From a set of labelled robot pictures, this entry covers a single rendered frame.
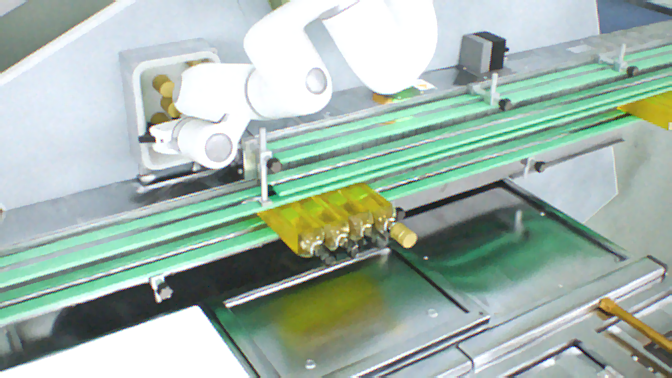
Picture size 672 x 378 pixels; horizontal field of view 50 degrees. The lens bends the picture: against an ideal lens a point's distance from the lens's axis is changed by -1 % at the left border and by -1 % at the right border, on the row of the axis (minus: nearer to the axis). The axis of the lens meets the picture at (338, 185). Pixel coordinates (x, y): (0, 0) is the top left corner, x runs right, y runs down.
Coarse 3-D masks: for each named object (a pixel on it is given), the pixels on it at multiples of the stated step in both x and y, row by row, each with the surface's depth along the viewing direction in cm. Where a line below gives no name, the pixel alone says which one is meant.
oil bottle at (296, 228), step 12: (288, 204) 150; (264, 216) 153; (276, 216) 148; (288, 216) 146; (300, 216) 146; (276, 228) 149; (288, 228) 144; (300, 228) 142; (312, 228) 143; (288, 240) 145; (300, 240) 141; (312, 240) 141; (324, 240) 142; (300, 252) 142
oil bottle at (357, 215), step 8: (328, 192) 155; (336, 192) 155; (344, 192) 155; (328, 200) 152; (336, 200) 152; (344, 200) 152; (352, 200) 152; (336, 208) 150; (344, 208) 149; (352, 208) 149; (360, 208) 149; (344, 216) 148; (352, 216) 147; (360, 216) 147; (368, 216) 147; (352, 224) 146; (360, 224) 146; (352, 232) 147; (360, 232) 146
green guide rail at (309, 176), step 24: (648, 72) 214; (576, 96) 196; (600, 96) 197; (624, 96) 199; (480, 120) 181; (504, 120) 182; (528, 120) 181; (384, 144) 168; (408, 144) 169; (432, 144) 168; (456, 144) 170; (312, 168) 157; (336, 168) 158; (360, 168) 157; (288, 192) 149
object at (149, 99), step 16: (144, 64) 133; (160, 64) 135; (176, 64) 144; (144, 80) 142; (176, 80) 146; (144, 96) 144; (160, 96) 145; (144, 112) 145; (144, 128) 139; (144, 144) 140; (144, 160) 142; (160, 160) 145; (176, 160) 146; (192, 160) 148
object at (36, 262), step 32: (640, 96) 203; (416, 160) 166; (256, 192) 152; (320, 192) 153; (128, 224) 140; (160, 224) 141; (192, 224) 140; (32, 256) 130; (64, 256) 130; (96, 256) 131
